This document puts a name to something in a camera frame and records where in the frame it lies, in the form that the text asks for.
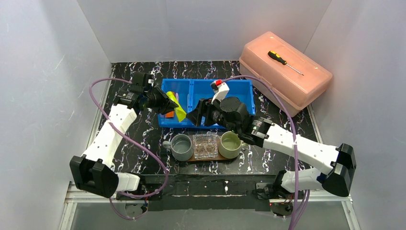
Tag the yellow-green toothpaste tube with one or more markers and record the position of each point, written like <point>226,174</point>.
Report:
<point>180,113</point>

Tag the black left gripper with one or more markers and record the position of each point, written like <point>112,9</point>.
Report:
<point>155,99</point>

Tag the oval wooden tray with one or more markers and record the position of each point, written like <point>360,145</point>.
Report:
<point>219,157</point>

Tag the yellow black screwdriver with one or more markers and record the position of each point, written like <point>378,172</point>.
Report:
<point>275,56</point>

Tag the clear plastic toothbrush holder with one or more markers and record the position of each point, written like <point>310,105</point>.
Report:
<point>205,145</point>

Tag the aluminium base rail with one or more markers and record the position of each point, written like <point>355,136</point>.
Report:
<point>75,195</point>

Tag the orange toothpaste tube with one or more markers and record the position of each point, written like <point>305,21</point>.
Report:
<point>170,114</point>

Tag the light green ceramic mug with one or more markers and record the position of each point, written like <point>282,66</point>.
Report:
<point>230,145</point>

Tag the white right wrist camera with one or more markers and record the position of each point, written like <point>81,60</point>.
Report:
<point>220,89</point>

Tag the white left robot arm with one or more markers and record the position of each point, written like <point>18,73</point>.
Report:
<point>92,170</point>

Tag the grey-blue ceramic mug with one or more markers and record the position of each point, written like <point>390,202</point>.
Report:
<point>180,146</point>

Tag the blue three-compartment bin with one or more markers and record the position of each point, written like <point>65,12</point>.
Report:
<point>190,91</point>

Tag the pink plastic toolbox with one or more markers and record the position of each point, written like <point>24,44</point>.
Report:
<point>279,83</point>

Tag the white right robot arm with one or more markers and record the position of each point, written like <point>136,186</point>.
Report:
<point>332,169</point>

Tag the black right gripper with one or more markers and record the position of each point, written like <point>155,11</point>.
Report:
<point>207,111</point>

